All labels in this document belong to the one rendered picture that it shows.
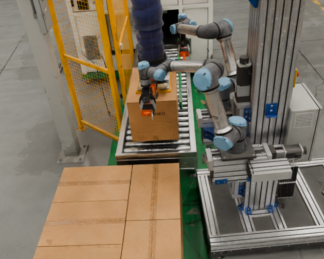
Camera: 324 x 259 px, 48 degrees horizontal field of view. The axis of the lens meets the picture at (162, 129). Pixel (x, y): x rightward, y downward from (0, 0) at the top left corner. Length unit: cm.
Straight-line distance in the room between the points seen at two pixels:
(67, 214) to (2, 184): 147
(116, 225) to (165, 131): 89
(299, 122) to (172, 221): 111
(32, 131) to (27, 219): 144
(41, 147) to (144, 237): 226
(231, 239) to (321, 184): 102
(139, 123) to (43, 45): 116
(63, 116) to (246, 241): 217
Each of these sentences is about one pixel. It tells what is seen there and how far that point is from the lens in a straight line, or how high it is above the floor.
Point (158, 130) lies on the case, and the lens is 307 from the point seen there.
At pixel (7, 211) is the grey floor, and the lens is 392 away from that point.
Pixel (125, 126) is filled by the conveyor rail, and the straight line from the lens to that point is 352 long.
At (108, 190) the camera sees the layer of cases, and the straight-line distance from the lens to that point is 298.
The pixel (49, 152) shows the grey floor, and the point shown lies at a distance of 443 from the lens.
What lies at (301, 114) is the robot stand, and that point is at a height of 120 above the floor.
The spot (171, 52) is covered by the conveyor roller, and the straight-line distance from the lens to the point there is 495.
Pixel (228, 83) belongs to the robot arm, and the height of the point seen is 126.
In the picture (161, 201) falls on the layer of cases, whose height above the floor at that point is 54.
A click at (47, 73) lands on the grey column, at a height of 107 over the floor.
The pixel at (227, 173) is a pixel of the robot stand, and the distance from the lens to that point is 256.
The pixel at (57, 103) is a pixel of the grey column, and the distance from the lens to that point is 384.
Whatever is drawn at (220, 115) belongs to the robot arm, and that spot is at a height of 138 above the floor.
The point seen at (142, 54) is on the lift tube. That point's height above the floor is 139.
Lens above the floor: 264
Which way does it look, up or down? 37 degrees down
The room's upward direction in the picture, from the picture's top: 5 degrees counter-clockwise
